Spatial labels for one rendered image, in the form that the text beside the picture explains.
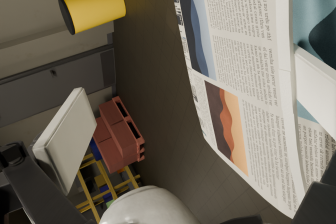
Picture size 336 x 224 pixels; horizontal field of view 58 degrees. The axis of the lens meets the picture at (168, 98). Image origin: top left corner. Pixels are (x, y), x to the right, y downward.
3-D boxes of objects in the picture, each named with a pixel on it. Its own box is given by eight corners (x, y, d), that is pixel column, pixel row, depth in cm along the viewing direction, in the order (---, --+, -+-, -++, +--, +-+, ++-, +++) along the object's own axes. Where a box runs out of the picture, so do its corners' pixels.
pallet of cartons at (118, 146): (118, 93, 591) (82, 106, 567) (146, 143, 541) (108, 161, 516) (119, 114, 663) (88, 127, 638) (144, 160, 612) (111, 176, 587)
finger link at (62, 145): (68, 197, 15) (53, 199, 15) (97, 125, 21) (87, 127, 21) (45, 145, 13) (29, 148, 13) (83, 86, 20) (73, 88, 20)
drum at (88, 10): (111, -25, 372) (55, -11, 348) (127, -2, 353) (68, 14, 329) (113, 4, 409) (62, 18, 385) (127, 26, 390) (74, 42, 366)
